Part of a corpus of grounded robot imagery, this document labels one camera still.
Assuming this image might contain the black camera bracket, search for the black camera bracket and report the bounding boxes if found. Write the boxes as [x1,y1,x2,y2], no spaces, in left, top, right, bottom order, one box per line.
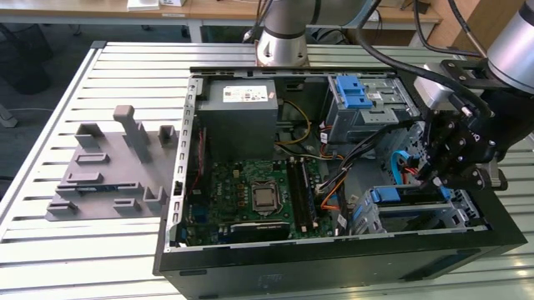
[439,58,504,91]

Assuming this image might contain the black PC case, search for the black PC case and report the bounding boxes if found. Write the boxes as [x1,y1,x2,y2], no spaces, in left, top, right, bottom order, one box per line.
[152,65,528,298]

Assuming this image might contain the red orange wire bundle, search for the red orange wire bundle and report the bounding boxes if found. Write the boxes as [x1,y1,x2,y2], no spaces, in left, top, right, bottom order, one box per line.
[316,123,348,161]

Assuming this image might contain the white stand foot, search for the white stand foot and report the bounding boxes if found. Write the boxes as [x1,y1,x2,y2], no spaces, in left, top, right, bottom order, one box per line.
[0,102,20,128]

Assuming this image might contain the orange wires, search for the orange wires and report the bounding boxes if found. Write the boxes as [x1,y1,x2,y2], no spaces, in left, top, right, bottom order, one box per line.
[319,190,342,211]

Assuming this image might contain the black RAM slot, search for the black RAM slot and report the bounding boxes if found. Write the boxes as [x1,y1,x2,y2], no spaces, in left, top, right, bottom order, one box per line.
[286,158,306,231]
[295,158,315,231]

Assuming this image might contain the thin black cable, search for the thin black cable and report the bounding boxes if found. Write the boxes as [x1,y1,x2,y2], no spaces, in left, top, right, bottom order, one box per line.
[446,0,488,60]
[411,0,476,58]

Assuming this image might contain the silver CPU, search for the silver CPU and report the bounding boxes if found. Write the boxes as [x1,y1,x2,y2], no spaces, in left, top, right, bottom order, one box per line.
[252,187,279,209]

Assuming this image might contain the CPU socket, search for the CPU socket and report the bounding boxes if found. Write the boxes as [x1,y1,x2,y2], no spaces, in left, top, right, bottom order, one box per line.
[248,179,284,217]

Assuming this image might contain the grey parts rack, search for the grey parts rack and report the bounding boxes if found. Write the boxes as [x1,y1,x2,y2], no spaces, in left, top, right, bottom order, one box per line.
[44,104,184,223]

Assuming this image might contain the blue data wire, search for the blue data wire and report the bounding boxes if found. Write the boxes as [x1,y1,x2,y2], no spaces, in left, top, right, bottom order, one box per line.
[390,149,412,188]

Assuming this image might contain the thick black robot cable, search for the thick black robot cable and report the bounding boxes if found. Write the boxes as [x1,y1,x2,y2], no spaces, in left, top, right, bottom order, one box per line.
[356,0,495,118]

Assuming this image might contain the wooden desk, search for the wooden desk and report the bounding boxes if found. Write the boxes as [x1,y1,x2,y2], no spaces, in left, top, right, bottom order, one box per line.
[0,0,189,35]
[185,0,444,48]

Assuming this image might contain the thin red wire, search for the thin red wire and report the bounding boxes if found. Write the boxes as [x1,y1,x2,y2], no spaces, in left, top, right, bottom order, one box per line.
[187,127,209,196]

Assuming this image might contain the red data wire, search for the red data wire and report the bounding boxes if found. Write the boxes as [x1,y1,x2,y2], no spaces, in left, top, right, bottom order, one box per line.
[402,156,420,178]

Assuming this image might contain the black graphics card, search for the black graphics card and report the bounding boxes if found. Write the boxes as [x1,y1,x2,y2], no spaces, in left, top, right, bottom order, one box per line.
[227,220,292,244]

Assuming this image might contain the green motherboard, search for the green motherboard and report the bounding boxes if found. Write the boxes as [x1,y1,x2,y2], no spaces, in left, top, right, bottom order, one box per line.
[183,157,335,248]

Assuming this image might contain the RAM stick in motherboard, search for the RAM stick in motherboard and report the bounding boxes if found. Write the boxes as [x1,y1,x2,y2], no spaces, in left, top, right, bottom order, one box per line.
[300,161,322,228]

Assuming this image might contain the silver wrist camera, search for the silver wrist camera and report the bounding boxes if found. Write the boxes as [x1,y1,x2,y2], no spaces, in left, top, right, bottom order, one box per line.
[412,64,456,111]

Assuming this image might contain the wooden cabinet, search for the wooden cabinet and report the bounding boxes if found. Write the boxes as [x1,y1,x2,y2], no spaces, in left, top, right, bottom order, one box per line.
[424,0,534,87]

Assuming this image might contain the metal optical drive cage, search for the metal optical drive cage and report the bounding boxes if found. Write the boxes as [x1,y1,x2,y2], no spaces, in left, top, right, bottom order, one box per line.
[323,74,422,146]

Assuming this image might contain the blue drive latch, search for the blue drive latch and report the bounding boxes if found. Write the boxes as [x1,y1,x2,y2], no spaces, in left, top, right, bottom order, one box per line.
[335,76,372,109]

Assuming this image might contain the yellow power wires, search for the yellow power wires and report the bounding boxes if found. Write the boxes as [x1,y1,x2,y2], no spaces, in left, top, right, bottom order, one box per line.
[274,99,312,146]

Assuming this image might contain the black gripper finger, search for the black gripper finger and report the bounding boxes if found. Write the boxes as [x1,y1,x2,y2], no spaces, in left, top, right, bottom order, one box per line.
[419,109,471,189]
[442,164,502,192]

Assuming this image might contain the grey power supply unit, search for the grey power supply unit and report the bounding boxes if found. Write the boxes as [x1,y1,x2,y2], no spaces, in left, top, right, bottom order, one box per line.
[195,77,279,162]

